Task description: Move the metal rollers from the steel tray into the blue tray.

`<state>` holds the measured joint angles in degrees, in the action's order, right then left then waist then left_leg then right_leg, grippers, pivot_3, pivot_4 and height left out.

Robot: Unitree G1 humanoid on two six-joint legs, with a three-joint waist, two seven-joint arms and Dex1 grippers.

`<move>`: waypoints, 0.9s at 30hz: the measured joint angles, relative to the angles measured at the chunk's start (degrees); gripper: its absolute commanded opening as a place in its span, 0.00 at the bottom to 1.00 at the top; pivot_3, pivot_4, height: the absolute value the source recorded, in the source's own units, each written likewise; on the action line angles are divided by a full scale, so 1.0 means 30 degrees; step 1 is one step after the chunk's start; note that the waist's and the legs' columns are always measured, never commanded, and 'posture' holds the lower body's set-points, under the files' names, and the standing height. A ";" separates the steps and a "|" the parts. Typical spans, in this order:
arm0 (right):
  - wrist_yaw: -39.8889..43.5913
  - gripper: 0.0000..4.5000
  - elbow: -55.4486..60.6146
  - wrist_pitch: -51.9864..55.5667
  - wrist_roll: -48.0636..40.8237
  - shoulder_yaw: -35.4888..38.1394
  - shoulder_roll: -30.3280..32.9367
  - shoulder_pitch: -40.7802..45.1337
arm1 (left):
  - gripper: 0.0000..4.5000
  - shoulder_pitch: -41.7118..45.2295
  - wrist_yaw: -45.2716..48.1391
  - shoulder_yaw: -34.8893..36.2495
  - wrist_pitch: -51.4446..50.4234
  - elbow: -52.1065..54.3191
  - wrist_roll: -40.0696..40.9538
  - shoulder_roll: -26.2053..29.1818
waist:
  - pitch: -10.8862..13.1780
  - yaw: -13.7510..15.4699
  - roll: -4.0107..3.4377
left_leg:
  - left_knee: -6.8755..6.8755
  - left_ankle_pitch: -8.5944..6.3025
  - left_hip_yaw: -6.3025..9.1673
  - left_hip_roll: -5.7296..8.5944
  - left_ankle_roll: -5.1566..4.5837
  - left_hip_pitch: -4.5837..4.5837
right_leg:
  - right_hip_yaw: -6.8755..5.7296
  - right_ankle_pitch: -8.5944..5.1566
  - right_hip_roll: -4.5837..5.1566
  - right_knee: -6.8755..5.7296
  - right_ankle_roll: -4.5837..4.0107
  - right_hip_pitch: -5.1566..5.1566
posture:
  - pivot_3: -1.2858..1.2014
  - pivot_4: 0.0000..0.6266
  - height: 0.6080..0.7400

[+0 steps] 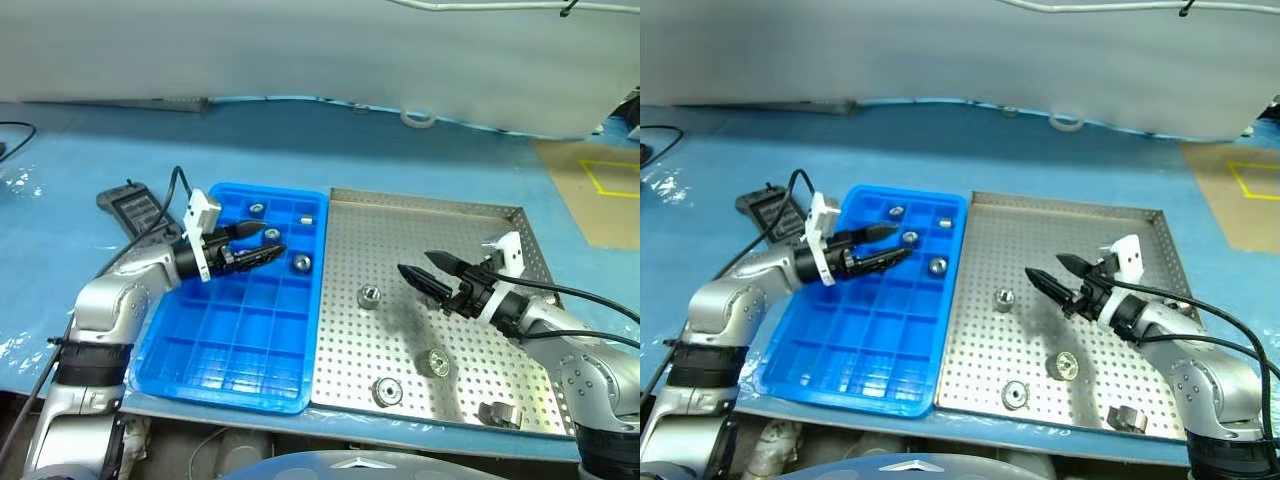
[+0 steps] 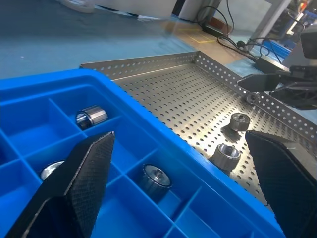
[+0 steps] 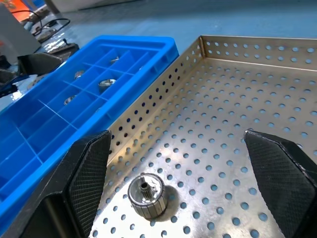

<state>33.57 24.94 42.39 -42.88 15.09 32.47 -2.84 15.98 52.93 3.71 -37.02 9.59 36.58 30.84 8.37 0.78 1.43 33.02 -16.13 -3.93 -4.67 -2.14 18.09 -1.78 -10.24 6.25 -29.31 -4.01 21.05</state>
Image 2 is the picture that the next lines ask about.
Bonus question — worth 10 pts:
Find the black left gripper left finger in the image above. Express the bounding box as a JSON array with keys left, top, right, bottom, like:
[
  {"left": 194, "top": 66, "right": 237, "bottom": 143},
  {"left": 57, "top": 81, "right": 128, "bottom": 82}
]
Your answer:
[{"left": 4, "top": 130, "right": 115, "bottom": 238}]

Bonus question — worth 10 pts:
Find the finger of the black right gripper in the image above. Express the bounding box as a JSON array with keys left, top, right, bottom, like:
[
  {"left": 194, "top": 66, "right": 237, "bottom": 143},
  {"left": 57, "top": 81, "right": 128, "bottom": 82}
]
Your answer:
[{"left": 238, "top": 73, "right": 282, "bottom": 93}]

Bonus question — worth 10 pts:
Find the black power adapter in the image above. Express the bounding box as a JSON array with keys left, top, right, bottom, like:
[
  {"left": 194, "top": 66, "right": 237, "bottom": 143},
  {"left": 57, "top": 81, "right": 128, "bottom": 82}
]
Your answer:
[{"left": 255, "top": 55, "right": 290, "bottom": 73}]

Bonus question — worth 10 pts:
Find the perforated steel tray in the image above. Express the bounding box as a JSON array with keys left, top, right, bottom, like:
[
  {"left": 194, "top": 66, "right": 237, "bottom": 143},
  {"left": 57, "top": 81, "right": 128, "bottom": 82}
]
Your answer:
[{"left": 79, "top": 51, "right": 317, "bottom": 214}]

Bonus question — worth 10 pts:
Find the blue plastic table cover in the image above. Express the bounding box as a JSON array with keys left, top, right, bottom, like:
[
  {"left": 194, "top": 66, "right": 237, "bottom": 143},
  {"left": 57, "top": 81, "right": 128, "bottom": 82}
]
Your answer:
[{"left": 0, "top": 3, "right": 317, "bottom": 127}]

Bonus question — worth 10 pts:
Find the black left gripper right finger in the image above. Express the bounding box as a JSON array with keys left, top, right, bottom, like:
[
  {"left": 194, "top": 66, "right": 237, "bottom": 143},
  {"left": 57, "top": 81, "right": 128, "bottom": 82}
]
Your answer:
[{"left": 244, "top": 129, "right": 317, "bottom": 238}]

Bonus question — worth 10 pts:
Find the black post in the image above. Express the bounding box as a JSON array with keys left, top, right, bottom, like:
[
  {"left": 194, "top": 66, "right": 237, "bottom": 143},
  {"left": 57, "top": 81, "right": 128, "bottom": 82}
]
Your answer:
[{"left": 172, "top": 0, "right": 184, "bottom": 14}]

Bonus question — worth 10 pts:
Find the blue compartment tray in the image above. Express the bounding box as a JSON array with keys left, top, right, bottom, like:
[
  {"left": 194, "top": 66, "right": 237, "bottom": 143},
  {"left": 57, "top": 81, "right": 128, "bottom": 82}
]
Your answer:
[{"left": 0, "top": 68, "right": 287, "bottom": 238}]

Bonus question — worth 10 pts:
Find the metal cup on tray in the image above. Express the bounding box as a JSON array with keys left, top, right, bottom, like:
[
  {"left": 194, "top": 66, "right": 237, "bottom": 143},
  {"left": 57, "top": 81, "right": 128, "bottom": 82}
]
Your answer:
[{"left": 212, "top": 142, "right": 241, "bottom": 172}]

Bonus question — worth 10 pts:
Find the white round post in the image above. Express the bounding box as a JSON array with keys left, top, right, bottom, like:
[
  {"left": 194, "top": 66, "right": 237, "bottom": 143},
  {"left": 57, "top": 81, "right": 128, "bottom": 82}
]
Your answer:
[{"left": 178, "top": 0, "right": 202, "bottom": 20}]

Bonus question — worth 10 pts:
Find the blue white background machine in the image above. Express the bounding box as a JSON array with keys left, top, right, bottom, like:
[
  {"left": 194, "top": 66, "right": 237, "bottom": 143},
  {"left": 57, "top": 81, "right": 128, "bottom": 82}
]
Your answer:
[{"left": 284, "top": 7, "right": 317, "bottom": 48}]

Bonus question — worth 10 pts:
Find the grey metal leg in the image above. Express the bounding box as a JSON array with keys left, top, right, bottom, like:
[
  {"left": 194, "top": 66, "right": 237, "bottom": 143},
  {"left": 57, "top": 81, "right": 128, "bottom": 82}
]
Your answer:
[{"left": 249, "top": 0, "right": 293, "bottom": 42}]

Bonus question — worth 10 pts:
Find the black power strip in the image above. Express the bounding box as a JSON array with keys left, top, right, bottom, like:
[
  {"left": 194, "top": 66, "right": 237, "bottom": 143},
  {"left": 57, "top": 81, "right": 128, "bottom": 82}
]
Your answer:
[{"left": 203, "top": 23, "right": 232, "bottom": 35}]

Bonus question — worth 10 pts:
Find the black looped cable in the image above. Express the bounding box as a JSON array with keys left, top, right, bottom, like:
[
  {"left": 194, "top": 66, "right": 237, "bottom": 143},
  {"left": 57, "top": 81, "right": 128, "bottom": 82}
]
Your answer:
[{"left": 197, "top": 4, "right": 235, "bottom": 33}]

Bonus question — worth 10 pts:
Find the black floor cable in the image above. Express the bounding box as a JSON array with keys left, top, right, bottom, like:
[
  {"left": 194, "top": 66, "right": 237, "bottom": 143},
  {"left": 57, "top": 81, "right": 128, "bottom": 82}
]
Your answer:
[{"left": 217, "top": 34, "right": 271, "bottom": 62}]

